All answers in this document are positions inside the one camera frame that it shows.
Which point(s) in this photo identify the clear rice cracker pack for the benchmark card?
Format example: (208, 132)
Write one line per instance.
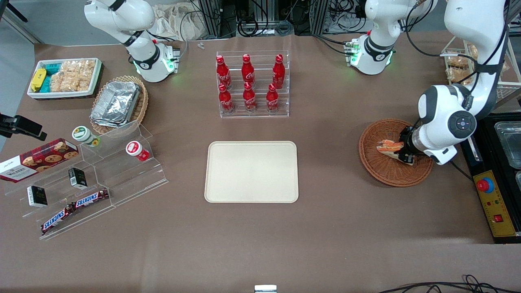
(57, 82)
(79, 73)

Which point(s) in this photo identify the clear acrylic stepped shelf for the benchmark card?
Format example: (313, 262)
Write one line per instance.
(122, 175)

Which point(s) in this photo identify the black tripod leg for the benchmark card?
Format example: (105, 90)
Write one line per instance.
(14, 12)

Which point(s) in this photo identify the beige cloth bag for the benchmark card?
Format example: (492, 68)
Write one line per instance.
(179, 22)

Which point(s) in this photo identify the small black white box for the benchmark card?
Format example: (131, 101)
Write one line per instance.
(37, 196)
(77, 178)

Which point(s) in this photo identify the red lid white cup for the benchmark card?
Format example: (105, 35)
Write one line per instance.
(136, 150)

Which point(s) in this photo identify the triangular sandwich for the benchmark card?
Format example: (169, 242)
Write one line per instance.
(390, 145)

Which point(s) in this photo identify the red cola bottle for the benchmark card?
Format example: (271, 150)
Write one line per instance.
(272, 100)
(226, 101)
(223, 73)
(249, 99)
(278, 72)
(248, 71)

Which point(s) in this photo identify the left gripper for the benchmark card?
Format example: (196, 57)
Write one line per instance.
(406, 136)

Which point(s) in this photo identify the yellow black control box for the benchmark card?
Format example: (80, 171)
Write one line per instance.
(494, 207)

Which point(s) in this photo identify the green lid white cup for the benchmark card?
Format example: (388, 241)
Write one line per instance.
(84, 135)

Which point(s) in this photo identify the aluminium foil container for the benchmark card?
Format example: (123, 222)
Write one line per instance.
(116, 103)

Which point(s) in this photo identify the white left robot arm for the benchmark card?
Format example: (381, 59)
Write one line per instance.
(456, 118)

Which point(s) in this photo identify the clear acrylic bottle rack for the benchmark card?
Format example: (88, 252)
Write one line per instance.
(260, 114)

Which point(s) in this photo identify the white rectangular snack tray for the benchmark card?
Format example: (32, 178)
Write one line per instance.
(34, 94)

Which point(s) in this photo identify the yellow snack pack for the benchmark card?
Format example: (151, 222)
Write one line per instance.
(38, 79)

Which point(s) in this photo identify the red emergency stop button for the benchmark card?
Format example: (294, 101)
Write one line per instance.
(484, 185)

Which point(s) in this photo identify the brown snickers bar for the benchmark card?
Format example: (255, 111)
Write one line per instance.
(91, 198)
(56, 219)

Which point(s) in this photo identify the black clamp mount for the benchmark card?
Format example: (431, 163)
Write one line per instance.
(20, 126)

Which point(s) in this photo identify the clear cracker bag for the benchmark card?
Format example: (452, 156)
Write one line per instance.
(458, 62)
(458, 75)

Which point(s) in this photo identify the round brown wicker basket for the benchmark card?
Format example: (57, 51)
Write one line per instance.
(386, 175)

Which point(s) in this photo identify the small white metal object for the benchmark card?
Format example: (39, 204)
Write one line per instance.
(265, 289)

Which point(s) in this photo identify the teal snack pack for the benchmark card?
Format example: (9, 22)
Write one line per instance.
(46, 84)
(53, 68)

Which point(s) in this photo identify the oval light wicker basket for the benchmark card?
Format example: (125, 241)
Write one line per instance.
(140, 108)

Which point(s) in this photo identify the red tartan cookie box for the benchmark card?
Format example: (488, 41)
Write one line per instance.
(36, 159)

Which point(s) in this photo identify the beige rectangular tray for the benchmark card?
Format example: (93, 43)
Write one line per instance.
(251, 171)

